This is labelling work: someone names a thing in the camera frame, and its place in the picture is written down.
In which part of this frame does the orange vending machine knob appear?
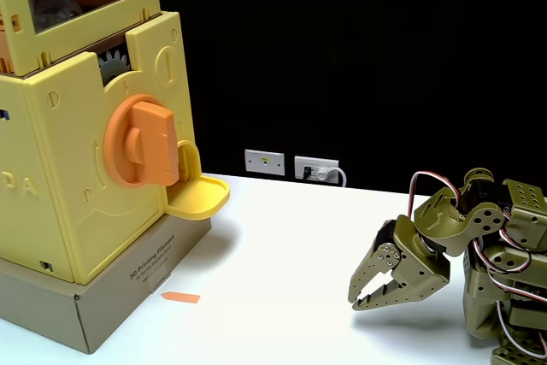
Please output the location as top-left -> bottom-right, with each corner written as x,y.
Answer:
103,94 -> 180,189

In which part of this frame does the grey plastic gear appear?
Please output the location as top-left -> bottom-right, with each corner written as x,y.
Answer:
97,49 -> 132,86

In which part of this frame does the yellow dispensing tray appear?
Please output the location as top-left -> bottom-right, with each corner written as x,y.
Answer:
164,174 -> 231,221

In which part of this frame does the white wall socket plate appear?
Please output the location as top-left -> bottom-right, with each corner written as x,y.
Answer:
244,149 -> 285,177

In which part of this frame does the white wall socket with plugs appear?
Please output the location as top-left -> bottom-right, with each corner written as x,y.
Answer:
293,155 -> 340,185

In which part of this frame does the orange arrow tape marker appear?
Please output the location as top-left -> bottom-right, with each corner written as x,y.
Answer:
161,291 -> 201,304

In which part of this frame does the brown cardboard box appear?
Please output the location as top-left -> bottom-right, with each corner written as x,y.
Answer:
0,213 -> 214,356

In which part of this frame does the red white black servo cable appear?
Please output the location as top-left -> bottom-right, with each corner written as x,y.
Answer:
408,170 -> 465,217

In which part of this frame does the clear plastic capsule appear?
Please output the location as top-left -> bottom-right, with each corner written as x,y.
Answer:
33,0 -> 82,32

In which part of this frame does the yellow capsule vending machine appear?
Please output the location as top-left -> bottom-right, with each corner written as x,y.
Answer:
0,0 -> 231,286

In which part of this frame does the white plug and cable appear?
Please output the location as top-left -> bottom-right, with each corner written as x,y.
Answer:
315,167 -> 348,188

